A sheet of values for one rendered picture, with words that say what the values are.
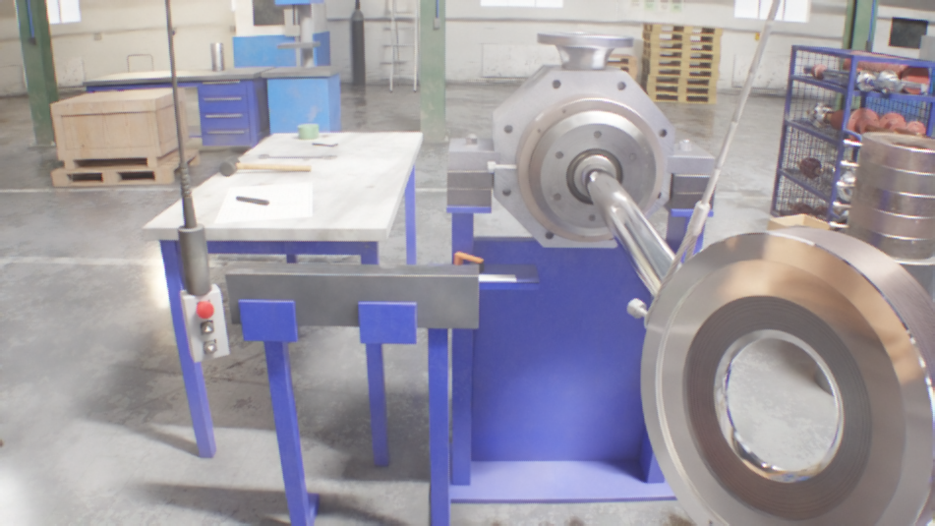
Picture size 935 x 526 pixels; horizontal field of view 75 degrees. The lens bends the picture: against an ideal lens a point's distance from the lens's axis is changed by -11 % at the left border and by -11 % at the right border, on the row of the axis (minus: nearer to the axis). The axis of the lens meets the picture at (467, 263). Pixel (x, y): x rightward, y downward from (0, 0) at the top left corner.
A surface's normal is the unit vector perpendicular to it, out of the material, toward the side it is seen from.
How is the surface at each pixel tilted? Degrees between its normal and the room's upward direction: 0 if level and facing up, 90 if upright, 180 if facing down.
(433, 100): 90
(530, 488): 0
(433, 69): 90
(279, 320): 90
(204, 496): 0
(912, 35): 90
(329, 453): 0
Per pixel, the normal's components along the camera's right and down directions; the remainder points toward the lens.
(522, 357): 0.00, 0.37
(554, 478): 0.00, -0.93
